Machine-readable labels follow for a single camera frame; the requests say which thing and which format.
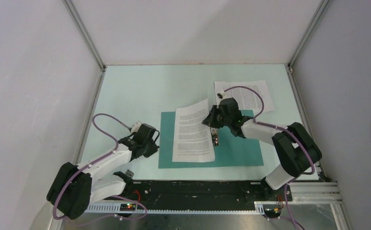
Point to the metal folder clip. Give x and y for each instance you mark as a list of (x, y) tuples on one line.
[(215, 136)]

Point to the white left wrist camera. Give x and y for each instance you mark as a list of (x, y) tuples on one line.
[(135, 127)]

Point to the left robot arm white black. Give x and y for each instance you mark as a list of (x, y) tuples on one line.
[(75, 187)]

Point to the aluminium frame post right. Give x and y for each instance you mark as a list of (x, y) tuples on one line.
[(312, 26)]

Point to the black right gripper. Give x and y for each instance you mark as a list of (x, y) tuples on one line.
[(209, 120)]

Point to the aluminium frame post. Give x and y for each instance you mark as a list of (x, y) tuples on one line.
[(76, 18), (312, 26)]

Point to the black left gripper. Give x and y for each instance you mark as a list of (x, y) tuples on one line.
[(153, 149)]

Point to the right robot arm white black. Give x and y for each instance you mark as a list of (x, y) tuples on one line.
[(296, 150)]

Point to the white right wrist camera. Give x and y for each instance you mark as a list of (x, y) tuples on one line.
[(222, 95)]

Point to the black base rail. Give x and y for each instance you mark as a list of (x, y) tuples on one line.
[(201, 195)]

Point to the printed paper sheet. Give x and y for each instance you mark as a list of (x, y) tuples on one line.
[(246, 99), (192, 140)]

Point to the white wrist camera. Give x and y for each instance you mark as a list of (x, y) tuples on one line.
[(135, 127), (222, 95)]

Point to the teal file folder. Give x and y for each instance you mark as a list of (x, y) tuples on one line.
[(231, 151)]

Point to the aluminium frame post left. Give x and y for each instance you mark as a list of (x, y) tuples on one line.
[(76, 18)]

